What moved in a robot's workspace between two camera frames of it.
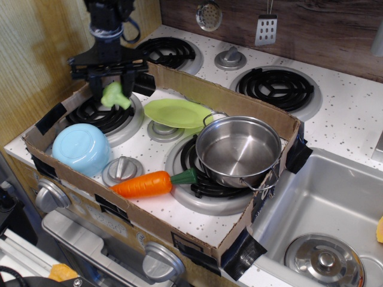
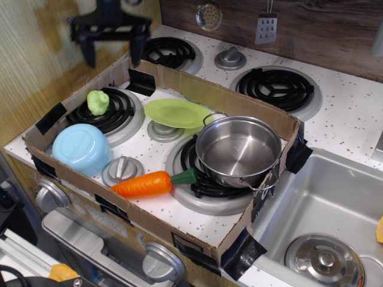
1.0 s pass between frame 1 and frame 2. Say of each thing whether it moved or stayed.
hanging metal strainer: stayed
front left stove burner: stayed
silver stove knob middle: stayed
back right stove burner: stayed
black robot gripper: moved
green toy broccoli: moved
